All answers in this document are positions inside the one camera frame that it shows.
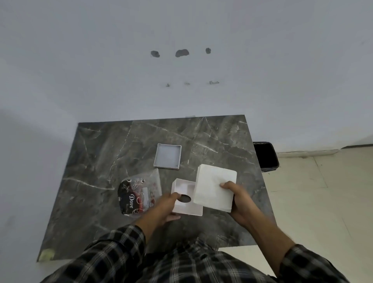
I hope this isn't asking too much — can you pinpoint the white tissue box with hole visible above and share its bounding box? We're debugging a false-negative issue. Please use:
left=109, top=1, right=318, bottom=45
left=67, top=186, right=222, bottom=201
left=171, top=178, right=203, bottom=217

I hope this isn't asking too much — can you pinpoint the stack of white napkins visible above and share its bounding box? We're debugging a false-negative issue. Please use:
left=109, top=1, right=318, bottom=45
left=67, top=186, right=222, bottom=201
left=193, top=164, right=238, bottom=213

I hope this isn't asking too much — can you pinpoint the white square box lid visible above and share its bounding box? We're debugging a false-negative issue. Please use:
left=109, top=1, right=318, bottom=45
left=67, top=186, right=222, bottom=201
left=153, top=143, right=182, bottom=170

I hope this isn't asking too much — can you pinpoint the person's right hand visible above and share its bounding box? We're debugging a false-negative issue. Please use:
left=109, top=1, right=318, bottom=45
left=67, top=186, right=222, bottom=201
left=220, top=181, right=264, bottom=228

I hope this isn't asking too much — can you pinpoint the person's plaid shirt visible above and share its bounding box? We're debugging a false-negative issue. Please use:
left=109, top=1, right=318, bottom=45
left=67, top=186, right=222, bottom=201
left=137, top=237, right=279, bottom=283

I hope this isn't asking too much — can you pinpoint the black waste bin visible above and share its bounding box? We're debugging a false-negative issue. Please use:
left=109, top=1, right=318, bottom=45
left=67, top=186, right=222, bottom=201
left=253, top=142, right=280, bottom=172

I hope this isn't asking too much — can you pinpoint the person's left hand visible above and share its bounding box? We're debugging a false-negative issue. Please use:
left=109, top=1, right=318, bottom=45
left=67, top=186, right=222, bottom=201
left=148, top=192, right=182, bottom=227

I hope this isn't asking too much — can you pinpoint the person's right forearm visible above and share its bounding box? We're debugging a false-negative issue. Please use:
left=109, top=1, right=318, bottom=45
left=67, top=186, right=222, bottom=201
left=248, top=214, right=351, bottom=283

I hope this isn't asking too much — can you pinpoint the clear plastic napkin wrapper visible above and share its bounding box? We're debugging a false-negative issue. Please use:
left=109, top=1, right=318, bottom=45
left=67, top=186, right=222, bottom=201
left=117, top=169, right=163, bottom=216

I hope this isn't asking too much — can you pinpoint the person's left forearm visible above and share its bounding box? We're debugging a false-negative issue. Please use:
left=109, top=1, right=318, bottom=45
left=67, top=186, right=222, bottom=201
left=40, top=211, right=164, bottom=283

